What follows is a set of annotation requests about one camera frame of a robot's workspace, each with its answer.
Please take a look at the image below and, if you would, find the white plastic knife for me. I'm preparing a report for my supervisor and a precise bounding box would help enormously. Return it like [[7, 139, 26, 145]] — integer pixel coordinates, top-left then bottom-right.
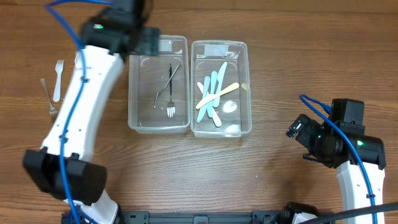
[[197, 82, 222, 128], [197, 76, 211, 123]]

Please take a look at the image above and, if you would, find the black handled metal fork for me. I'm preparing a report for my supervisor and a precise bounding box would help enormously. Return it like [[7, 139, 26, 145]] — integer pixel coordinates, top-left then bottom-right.
[[167, 64, 175, 118]]

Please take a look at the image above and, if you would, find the pale blue plastic knife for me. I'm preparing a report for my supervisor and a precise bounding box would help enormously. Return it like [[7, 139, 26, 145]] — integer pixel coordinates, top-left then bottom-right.
[[207, 71, 218, 118]]

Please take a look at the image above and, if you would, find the light blue plastic knife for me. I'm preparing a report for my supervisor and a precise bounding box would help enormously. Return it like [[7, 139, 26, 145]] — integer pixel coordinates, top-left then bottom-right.
[[213, 62, 228, 108]]

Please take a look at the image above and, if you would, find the beige plastic knife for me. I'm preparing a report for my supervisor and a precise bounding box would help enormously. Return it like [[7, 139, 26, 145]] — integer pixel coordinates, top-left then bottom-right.
[[195, 83, 239, 110]]

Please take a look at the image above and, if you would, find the white plastic fork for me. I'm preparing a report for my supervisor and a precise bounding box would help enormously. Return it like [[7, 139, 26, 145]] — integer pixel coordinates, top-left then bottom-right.
[[53, 60, 64, 102]]

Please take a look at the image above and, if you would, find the small silver metal fork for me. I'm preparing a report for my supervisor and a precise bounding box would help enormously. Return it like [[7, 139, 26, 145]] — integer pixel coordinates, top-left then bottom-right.
[[40, 78, 58, 124]]

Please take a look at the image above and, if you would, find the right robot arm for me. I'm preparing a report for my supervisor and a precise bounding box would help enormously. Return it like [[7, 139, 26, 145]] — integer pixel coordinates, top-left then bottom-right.
[[286, 98, 386, 211]]

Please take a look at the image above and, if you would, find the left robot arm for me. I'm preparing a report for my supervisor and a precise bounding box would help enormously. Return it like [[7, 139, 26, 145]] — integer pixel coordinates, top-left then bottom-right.
[[22, 0, 160, 223]]

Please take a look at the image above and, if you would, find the left clear plastic container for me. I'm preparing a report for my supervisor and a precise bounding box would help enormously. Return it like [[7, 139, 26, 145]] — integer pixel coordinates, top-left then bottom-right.
[[127, 35, 190, 134]]

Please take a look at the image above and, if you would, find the clear plastic container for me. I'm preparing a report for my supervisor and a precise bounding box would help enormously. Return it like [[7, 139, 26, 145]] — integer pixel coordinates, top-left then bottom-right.
[[190, 40, 252, 138], [127, 35, 190, 134]]

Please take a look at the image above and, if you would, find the right clear plastic container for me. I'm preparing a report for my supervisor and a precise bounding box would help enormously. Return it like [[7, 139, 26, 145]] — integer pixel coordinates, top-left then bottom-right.
[[190, 40, 252, 138]]

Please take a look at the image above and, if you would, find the left blue cable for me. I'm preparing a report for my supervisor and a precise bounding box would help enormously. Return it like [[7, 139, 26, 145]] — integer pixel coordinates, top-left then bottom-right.
[[45, 0, 116, 224]]

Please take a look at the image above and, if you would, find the black cable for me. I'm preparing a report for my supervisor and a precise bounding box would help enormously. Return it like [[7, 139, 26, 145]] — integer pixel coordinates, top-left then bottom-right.
[[298, 202, 398, 224]]

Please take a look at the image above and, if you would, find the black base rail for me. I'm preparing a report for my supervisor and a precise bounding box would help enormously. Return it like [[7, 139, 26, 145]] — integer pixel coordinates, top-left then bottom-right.
[[61, 210, 296, 224]]

